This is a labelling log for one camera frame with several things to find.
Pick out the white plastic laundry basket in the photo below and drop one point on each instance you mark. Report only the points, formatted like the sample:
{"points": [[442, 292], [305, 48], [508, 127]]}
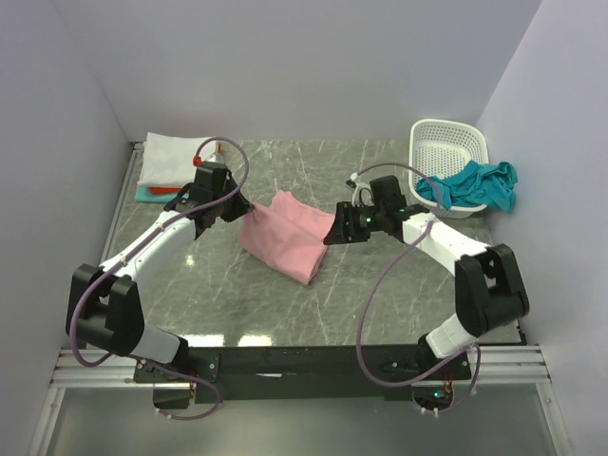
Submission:
{"points": [[443, 148]]}

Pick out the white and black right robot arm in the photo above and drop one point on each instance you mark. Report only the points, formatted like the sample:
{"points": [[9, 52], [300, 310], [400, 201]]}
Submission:
{"points": [[489, 291]]}

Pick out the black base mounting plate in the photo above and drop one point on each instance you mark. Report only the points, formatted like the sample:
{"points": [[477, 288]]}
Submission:
{"points": [[277, 373]]}

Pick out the orange folded t shirt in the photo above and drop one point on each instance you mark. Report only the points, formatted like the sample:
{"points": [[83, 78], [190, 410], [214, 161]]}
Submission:
{"points": [[164, 191]]}

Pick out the teal crumpled t shirt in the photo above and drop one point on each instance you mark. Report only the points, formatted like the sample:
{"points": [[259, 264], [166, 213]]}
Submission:
{"points": [[477, 184]]}

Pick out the aluminium extrusion frame rail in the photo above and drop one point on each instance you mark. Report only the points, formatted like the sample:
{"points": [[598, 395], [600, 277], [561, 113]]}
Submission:
{"points": [[216, 295]]}

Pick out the white folded t shirt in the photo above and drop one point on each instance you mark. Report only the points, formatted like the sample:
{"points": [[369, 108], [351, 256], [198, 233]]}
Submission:
{"points": [[156, 139]]}

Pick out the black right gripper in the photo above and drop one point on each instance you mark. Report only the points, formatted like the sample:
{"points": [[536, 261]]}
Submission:
{"points": [[340, 234]]}

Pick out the teal folded t shirt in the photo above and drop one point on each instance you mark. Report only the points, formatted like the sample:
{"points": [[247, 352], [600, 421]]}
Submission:
{"points": [[144, 195]]}

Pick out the pink t shirt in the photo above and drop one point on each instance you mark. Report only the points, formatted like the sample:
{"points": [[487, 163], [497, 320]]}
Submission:
{"points": [[288, 236]]}

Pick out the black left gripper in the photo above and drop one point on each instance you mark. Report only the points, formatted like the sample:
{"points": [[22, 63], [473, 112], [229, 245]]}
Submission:
{"points": [[242, 205]]}

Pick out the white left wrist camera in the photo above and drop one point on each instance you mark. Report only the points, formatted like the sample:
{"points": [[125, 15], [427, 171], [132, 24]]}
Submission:
{"points": [[211, 152]]}

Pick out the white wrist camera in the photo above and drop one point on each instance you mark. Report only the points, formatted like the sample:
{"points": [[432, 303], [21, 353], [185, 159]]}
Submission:
{"points": [[361, 191], [211, 152]]}

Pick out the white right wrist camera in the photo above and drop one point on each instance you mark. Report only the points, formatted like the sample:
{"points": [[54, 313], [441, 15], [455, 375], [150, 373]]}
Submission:
{"points": [[361, 191]]}

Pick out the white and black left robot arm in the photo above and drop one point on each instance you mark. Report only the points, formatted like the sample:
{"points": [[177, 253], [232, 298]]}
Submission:
{"points": [[105, 307]]}

